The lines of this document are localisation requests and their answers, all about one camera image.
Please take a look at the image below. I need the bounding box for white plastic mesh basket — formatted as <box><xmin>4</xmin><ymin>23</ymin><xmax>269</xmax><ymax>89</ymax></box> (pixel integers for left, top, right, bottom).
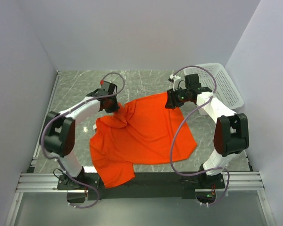
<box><xmin>183</xmin><ymin>63</ymin><xmax>244</xmax><ymax>110</ymax></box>

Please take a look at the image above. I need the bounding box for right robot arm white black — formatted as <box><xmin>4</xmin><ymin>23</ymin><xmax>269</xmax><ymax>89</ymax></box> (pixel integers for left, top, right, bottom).
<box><xmin>165</xmin><ymin>74</ymin><xmax>249</xmax><ymax>178</ymax></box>

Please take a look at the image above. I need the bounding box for aluminium rail frame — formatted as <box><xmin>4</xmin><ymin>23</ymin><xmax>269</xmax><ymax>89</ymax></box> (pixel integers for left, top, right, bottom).
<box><xmin>16</xmin><ymin>74</ymin><xmax>264</xmax><ymax>201</ymax></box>

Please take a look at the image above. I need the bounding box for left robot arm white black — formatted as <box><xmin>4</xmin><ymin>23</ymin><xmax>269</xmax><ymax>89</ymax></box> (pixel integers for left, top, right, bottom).
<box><xmin>40</xmin><ymin>80</ymin><xmax>119</xmax><ymax>188</ymax></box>

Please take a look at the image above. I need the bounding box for orange t shirt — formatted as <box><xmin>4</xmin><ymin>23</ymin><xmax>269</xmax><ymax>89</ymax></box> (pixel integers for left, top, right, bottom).
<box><xmin>89</xmin><ymin>93</ymin><xmax>197</xmax><ymax>188</ymax></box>

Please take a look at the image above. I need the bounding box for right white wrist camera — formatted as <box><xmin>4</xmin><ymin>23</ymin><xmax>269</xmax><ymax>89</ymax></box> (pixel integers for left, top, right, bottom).
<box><xmin>168</xmin><ymin>74</ymin><xmax>181</xmax><ymax>83</ymax></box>

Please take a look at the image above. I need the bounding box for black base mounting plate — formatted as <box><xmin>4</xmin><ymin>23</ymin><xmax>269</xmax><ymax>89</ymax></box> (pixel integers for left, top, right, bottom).
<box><xmin>56</xmin><ymin>171</ymin><xmax>225</xmax><ymax>201</ymax></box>

